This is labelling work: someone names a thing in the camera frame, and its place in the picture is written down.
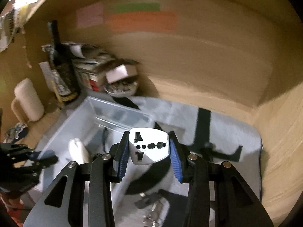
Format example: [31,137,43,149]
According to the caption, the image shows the black clip tool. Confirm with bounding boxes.
[204,142,243,162]

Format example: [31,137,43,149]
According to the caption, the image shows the dark wine bottle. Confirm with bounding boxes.
[48,21,81,104]

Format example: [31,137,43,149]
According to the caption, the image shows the orange sticky note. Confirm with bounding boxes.
[106,11,178,32]

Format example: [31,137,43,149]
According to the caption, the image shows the white bowl of stones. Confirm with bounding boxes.
[104,81,139,98]

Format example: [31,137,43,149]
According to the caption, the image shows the green sticky note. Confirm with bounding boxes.
[113,2,161,13]

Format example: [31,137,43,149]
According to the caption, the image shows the white handheld massager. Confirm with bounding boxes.
[68,138,90,165]

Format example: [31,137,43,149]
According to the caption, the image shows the small white cardboard box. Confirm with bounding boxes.
[106,65,138,84]

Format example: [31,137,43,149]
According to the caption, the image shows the clear plastic storage bin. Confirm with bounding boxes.
[30,95,155,227]

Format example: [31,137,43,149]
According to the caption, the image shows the beige mug with handle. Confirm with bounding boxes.
[11,79,45,124]

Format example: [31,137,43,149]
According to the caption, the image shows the blue cartoon sticker card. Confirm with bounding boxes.
[4,122,28,144]

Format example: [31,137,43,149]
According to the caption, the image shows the pink sticky note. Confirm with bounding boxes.
[76,2,104,29]

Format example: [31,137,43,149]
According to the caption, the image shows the white travel plug adapter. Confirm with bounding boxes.
[128,128,170,166]

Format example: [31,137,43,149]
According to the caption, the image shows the stack of books and papers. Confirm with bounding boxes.
[42,42,116,91]

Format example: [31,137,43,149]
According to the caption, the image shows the step drill bit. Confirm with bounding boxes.
[142,201,163,227]

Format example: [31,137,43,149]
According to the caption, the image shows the grey felt mat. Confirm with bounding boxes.
[35,94,264,227]

